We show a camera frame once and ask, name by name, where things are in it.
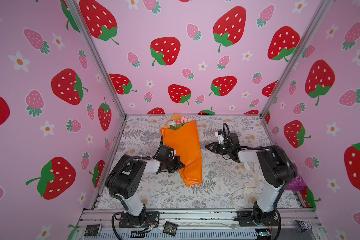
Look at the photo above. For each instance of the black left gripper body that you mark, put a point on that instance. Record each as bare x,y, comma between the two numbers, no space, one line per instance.
172,164

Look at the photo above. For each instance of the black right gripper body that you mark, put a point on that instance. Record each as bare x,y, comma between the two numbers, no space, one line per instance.
222,148

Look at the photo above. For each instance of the orange wrapping paper sheet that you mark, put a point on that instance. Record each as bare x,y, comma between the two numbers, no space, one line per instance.
185,140

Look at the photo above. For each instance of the white fake rose stem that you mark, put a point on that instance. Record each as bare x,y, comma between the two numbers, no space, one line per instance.
172,124

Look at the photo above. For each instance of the pink fake rose stem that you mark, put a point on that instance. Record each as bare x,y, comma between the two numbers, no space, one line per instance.
183,120

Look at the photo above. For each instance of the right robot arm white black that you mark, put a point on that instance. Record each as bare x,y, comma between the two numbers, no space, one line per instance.
276,167

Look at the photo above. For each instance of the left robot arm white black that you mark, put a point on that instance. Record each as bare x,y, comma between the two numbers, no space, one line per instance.
124,179

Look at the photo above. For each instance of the white ribbon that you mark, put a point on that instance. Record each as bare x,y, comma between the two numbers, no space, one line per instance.
246,197

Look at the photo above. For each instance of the black square tag middle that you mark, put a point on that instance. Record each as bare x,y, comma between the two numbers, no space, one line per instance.
170,228

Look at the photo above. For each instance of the black square tag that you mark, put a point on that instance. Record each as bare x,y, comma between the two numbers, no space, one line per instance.
170,228
92,230

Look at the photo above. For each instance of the purple snack bag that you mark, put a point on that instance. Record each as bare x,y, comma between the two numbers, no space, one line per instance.
297,184

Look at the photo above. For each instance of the black square tag left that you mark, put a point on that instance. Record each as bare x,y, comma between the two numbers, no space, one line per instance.
92,230

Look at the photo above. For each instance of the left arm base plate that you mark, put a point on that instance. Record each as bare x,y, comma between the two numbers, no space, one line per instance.
144,220

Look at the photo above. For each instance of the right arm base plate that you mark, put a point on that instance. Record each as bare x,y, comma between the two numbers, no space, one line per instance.
246,219

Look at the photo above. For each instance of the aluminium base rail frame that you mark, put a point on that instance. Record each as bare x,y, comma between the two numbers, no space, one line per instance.
204,224

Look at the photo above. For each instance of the right aluminium corner post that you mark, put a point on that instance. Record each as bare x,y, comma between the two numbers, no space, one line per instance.
313,25

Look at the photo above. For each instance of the aluminium corner post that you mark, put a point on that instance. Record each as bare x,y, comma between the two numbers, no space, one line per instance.
78,18
313,25

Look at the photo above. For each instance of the left aluminium corner post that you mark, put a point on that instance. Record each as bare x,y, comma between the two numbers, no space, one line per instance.
78,18

